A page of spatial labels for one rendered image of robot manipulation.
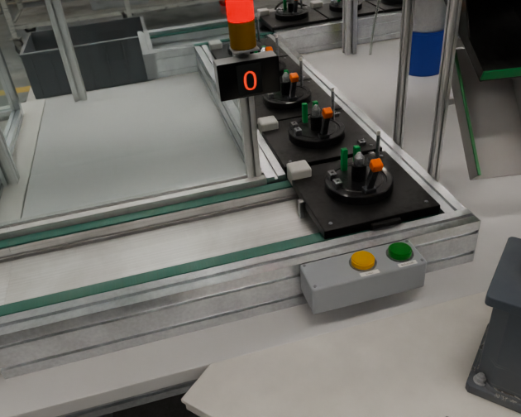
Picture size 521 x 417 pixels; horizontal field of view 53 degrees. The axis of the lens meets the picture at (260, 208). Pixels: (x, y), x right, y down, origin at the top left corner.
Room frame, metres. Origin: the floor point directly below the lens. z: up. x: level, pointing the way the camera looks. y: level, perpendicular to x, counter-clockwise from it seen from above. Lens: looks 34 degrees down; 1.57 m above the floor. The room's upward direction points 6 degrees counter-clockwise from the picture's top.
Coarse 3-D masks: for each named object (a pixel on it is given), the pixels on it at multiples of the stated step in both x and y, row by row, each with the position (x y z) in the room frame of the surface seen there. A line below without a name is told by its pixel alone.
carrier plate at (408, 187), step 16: (352, 160) 1.03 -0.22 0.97; (384, 160) 1.01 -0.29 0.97; (320, 176) 0.97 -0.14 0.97; (400, 176) 0.94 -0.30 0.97; (304, 192) 0.91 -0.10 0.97; (320, 192) 0.91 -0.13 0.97; (400, 192) 0.88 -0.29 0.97; (416, 192) 0.87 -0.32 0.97; (320, 208) 0.85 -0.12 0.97; (336, 208) 0.84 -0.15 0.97; (352, 208) 0.84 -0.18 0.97; (368, 208) 0.83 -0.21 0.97; (384, 208) 0.83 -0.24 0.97; (400, 208) 0.82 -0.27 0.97; (416, 208) 0.82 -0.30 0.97; (432, 208) 0.82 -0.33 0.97; (320, 224) 0.80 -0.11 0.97; (336, 224) 0.79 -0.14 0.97; (352, 224) 0.79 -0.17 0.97; (368, 224) 0.79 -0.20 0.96
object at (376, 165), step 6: (372, 156) 0.87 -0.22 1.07; (372, 162) 0.84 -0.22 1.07; (378, 162) 0.84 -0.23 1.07; (372, 168) 0.83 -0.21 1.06; (378, 168) 0.83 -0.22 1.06; (372, 174) 0.84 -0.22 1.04; (366, 180) 0.86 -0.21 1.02; (372, 180) 0.85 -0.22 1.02; (366, 186) 0.86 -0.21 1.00; (372, 186) 0.86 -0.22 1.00
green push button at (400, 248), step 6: (390, 246) 0.71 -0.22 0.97; (396, 246) 0.71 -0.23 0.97; (402, 246) 0.71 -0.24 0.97; (408, 246) 0.71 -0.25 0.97; (390, 252) 0.69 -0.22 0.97; (396, 252) 0.69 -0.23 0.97; (402, 252) 0.69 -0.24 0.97; (408, 252) 0.69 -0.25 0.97; (396, 258) 0.68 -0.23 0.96; (402, 258) 0.68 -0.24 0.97; (408, 258) 0.68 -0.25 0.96
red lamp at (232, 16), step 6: (228, 0) 0.98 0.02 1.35; (234, 0) 0.97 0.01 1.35; (240, 0) 0.97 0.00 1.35; (246, 0) 0.97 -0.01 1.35; (252, 0) 0.99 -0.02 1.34; (228, 6) 0.98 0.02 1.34; (234, 6) 0.97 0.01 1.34; (240, 6) 0.97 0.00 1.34; (246, 6) 0.97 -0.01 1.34; (252, 6) 0.98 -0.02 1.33; (228, 12) 0.98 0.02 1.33; (234, 12) 0.97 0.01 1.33; (240, 12) 0.97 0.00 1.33; (246, 12) 0.97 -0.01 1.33; (252, 12) 0.98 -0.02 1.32; (228, 18) 0.98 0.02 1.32; (234, 18) 0.97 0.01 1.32; (240, 18) 0.97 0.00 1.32; (246, 18) 0.97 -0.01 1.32; (252, 18) 0.98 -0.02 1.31
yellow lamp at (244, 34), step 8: (232, 24) 0.97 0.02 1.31; (240, 24) 0.97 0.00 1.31; (248, 24) 0.97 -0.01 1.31; (232, 32) 0.97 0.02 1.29; (240, 32) 0.97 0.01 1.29; (248, 32) 0.97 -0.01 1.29; (232, 40) 0.98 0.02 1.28; (240, 40) 0.97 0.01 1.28; (248, 40) 0.97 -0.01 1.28; (232, 48) 0.98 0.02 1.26; (240, 48) 0.97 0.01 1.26; (248, 48) 0.97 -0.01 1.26
